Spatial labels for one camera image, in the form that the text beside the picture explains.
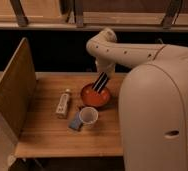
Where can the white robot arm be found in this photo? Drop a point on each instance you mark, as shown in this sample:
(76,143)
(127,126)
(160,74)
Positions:
(153,101)

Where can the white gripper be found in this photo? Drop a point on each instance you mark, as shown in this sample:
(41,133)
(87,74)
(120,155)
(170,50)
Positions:
(105,66)

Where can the left wooden divider panel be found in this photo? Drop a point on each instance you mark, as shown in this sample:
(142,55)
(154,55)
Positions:
(17,84)

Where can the wooden shelf rail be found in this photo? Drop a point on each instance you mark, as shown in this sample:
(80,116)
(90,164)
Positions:
(120,15)

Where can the orange round bowl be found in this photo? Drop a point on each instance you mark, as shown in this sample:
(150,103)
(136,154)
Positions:
(92,98)

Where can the blue white sponge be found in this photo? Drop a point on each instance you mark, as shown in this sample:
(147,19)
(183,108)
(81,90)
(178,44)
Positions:
(75,123)

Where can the white cup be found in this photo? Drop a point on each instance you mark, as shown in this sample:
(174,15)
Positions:
(88,116)

